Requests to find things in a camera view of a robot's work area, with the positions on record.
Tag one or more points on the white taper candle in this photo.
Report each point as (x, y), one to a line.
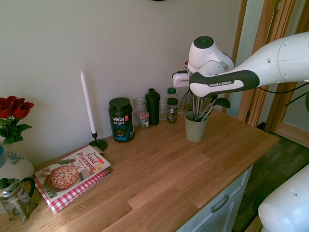
(87, 101)

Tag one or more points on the black slotted utensil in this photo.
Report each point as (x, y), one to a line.
(213, 97)

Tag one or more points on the white cabinet with drawer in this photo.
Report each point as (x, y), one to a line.
(217, 205)

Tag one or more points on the metal kitchen utensils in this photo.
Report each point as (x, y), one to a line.
(222, 102)

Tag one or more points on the green ribbed utensil holder cup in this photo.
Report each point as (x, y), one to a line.
(195, 128)

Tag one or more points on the black Vega Sport protein tub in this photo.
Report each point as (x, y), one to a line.
(121, 120)

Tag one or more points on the red checked cookbook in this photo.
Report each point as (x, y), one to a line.
(79, 193)

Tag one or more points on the clear drinking glass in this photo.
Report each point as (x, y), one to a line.
(163, 110)

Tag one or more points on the Food Processor cookbook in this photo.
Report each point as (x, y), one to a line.
(72, 171)

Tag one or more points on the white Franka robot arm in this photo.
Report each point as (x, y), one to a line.
(265, 60)

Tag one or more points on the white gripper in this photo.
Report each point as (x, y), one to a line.
(180, 80)

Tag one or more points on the spice jar with green lid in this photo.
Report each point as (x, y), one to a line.
(171, 93)

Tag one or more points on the wooden door frame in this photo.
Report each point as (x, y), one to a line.
(263, 101)

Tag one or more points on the tall clear glass jar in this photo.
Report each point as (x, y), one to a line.
(139, 104)

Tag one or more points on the white floral vase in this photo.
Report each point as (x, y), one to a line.
(14, 164)

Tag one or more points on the black candlestick holder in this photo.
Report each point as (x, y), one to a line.
(97, 143)

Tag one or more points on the red roses bouquet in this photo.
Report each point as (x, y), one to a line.
(13, 116)

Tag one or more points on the spice jar with dark lid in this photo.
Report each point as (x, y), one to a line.
(172, 111)

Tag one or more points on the black shaker bottle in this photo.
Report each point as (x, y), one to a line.
(152, 108)

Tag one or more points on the glass French press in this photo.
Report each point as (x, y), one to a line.
(14, 198)

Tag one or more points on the small jar with checked lid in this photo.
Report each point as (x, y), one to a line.
(143, 119)

